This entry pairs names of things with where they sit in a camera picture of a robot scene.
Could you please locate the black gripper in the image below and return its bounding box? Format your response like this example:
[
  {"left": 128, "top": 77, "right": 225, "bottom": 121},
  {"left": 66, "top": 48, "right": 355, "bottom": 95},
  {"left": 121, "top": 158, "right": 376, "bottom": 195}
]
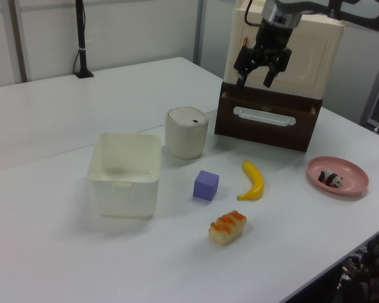
[{"left": 234, "top": 18, "right": 297, "bottom": 88}]

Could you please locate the cream plastic box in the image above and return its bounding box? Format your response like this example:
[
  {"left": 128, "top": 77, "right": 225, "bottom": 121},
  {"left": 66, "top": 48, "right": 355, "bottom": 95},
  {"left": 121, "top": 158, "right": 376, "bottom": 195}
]
[{"left": 87, "top": 132, "right": 162, "bottom": 218}]

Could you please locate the cream plastic cabinet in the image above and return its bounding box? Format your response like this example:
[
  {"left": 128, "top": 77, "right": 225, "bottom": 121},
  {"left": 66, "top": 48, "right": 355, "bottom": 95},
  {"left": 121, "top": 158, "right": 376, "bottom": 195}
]
[{"left": 223, "top": 6, "right": 346, "bottom": 100}]

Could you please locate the brown wooden drawer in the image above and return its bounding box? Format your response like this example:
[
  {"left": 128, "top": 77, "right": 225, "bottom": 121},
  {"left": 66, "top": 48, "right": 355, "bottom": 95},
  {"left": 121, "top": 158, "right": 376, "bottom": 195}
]
[{"left": 214, "top": 81, "right": 322, "bottom": 153}]

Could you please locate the beige lidded trash can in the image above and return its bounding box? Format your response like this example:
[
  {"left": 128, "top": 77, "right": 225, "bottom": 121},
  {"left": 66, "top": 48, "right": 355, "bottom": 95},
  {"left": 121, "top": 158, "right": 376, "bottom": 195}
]
[{"left": 164, "top": 106, "right": 209, "bottom": 160}]

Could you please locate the yellow toy banana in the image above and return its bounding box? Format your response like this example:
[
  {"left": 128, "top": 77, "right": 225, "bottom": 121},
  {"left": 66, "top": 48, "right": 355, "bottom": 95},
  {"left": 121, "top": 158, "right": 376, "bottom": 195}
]
[{"left": 237, "top": 160, "right": 265, "bottom": 201}]

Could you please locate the panda figurine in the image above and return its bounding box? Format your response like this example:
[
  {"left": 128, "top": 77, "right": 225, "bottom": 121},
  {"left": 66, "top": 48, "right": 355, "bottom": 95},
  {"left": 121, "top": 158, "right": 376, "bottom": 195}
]
[{"left": 318, "top": 169, "right": 344, "bottom": 189}]

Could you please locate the purple cube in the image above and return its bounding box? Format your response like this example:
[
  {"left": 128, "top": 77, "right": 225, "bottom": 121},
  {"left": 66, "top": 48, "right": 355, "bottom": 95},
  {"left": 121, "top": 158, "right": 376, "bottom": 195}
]
[{"left": 193, "top": 170, "right": 220, "bottom": 202}]

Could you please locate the pink plate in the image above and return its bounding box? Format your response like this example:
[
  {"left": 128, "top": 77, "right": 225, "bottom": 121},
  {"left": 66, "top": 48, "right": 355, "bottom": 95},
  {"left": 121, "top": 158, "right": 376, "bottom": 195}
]
[{"left": 306, "top": 155, "right": 370, "bottom": 199}]

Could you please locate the toy bread with orange topping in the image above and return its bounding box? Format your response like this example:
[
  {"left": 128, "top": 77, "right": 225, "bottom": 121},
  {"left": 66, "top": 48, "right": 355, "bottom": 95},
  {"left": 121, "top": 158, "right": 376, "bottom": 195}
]
[{"left": 208, "top": 210, "right": 248, "bottom": 246}]

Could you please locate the black table clamp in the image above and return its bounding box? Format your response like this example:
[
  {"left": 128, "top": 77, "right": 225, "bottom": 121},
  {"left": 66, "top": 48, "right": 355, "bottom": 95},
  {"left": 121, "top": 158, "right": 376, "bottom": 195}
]
[{"left": 74, "top": 0, "right": 95, "bottom": 79}]

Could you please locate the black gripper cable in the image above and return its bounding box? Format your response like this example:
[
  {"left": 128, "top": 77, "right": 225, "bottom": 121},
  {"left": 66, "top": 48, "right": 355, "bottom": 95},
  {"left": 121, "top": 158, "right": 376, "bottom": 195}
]
[{"left": 244, "top": 0, "right": 263, "bottom": 27}]

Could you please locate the white drawer handle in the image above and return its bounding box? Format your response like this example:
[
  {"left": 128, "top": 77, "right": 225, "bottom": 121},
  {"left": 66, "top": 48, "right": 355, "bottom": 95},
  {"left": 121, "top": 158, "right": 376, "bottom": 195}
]
[{"left": 233, "top": 106, "right": 297, "bottom": 127}]

